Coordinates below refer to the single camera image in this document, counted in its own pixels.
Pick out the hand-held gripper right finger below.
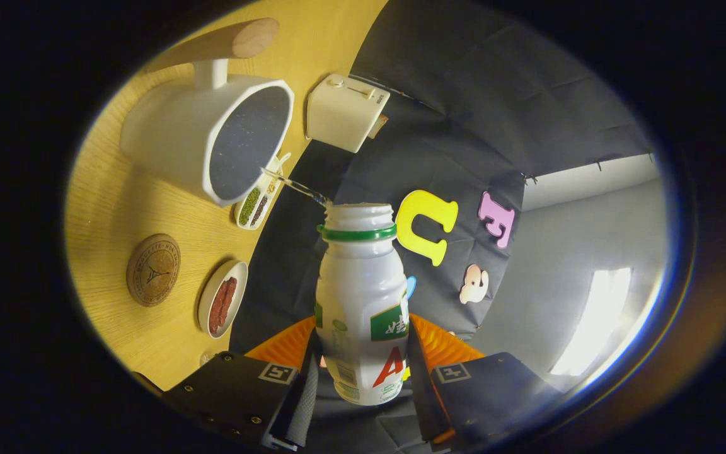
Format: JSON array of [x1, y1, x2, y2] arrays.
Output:
[[406, 313, 562, 450]]

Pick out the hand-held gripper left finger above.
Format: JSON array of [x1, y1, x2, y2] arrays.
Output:
[[163, 315, 321, 451]]

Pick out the round wooden coaster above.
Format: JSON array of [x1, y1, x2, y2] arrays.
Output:
[[126, 234, 182, 308]]

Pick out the white juice bottle green label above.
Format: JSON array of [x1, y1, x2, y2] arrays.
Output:
[[314, 202, 410, 406]]

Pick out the clear juice stream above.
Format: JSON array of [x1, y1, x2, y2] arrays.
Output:
[[261, 167, 330, 206]]

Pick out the white cup with wooden handle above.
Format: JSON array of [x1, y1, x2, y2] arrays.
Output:
[[120, 18, 296, 207]]

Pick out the reddish meat slice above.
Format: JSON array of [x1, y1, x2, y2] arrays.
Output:
[[209, 284, 230, 335], [219, 276, 238, 321]]

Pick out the white round plate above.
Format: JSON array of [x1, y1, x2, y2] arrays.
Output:
[[197, 260, 249, 340]]

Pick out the white divided dish with beans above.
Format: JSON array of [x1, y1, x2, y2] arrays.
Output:
[[234, 153, 292, 231]]

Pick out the wooden table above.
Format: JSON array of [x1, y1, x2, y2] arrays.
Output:
[[64, 0, 389, 392]]

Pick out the cream toaster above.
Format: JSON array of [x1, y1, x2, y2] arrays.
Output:
[[306, 74, 391, 154]]

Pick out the black backdrop cloth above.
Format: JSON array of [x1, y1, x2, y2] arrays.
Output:
[[231, 0, 654, 454]]

